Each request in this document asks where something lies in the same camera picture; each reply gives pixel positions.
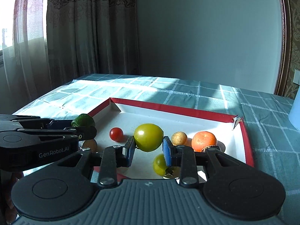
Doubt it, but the checked teal tablecloth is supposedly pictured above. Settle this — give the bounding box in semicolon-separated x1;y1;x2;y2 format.
16;74;299;224

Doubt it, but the red cherry tomato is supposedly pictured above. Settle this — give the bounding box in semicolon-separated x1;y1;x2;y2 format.
109;127;124;142

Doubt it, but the white wall switch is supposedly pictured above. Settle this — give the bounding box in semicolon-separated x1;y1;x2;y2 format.
293;69;300;85

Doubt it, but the green cucumber chunk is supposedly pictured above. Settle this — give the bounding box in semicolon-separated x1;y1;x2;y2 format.
71;114;96;127

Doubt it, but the dark green tomato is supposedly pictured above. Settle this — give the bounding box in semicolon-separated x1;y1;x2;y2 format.
134;123;164;152

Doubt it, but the red cardboard tray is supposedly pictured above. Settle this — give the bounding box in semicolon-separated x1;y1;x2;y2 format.
89;98;254;166

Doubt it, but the green tomato with stem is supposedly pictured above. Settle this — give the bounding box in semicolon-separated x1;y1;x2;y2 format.
153;153;180;179

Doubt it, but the brown patterned curtain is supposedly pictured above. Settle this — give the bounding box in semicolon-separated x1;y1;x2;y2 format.
1;0;140;114

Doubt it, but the dark wooden door frame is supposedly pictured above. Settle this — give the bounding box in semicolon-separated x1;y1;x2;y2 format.
274;0;292;96

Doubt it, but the orange tangerine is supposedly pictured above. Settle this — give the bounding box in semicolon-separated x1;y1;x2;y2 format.
191;131;217;152

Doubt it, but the tan round longan fruit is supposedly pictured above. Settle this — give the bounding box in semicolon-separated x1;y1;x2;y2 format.
171;131;188;146

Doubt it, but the dark sugarcane piece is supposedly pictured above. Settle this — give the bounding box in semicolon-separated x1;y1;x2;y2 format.
82;139;97;153
202;145;221;152

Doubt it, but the blue electric kettle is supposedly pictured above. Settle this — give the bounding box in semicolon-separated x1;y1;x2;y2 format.
288;99;300;131

